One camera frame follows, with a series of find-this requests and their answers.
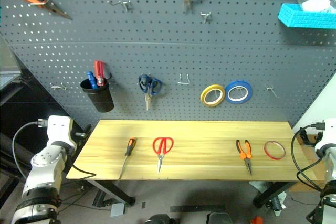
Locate yellow tape roll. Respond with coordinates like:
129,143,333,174
200,84,226,108

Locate orange needle-nose pliers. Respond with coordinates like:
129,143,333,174
235,139,254,176

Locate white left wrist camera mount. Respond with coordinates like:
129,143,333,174
46,115,78,152

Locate black table leg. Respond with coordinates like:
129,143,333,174
253,181,300,208
85,180,136,207

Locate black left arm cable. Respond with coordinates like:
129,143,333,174
12,120,97,180

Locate black flat bar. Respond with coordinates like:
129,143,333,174
169,205,226,213

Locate silver pegboard hook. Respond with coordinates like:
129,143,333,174
199,11,212,24
50,82,70,91
177,73,191,86
108,0,132,13
265,84,280,99
28,0,52,8

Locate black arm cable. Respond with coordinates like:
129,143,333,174
291,121,327,191
12,120,97,180

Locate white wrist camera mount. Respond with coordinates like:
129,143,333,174
46,115,78,152
314,118,336,152

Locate black plastic cup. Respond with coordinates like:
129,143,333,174
80,77,115,113

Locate blue tape roll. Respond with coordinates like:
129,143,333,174
225,80,254,105

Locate crumpled white plastic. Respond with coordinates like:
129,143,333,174
248,181,269,194

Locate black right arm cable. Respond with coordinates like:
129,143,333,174
291,121,327,191

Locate red tape roll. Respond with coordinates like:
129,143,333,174
264,140,287,161

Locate orange and black screwdriver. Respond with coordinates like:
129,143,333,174
118,137,138,180

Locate blue-handled scissors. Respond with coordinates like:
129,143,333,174
138,74,162,111

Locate grey metal pegboard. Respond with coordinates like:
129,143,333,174
0,0,336,130

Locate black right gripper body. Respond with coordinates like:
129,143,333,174
314,130,324,146

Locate cyan plastic bin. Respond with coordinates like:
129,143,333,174
277,3,336,29

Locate red-handled scissors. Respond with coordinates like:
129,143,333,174
152,136,175,175

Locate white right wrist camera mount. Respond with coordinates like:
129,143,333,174
314,118,336,152

